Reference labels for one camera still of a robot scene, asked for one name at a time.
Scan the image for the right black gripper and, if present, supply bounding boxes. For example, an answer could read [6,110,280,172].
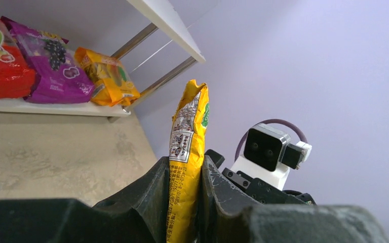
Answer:
[204,149,316,206]

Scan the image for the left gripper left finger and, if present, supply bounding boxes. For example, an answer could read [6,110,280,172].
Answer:
[0,157,169,242]

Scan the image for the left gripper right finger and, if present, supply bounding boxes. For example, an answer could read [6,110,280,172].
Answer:
[199,156,389,242]

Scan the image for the yellow candy bag back-side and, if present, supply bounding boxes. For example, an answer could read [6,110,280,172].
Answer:
[166,79,210,242]

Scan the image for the orange candy bag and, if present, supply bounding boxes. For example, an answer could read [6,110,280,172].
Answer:
[74,47,141,107]

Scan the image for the purple candy bag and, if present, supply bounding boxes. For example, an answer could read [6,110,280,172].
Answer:
[1,16,95,104]

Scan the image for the red candy bag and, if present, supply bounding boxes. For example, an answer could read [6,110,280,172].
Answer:
[0,2,37,101]

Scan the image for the white two-tier shelf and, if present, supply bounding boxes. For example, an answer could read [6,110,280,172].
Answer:
[0,1,205,123]

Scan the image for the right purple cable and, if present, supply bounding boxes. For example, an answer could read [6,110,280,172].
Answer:
[234,118,308,161]

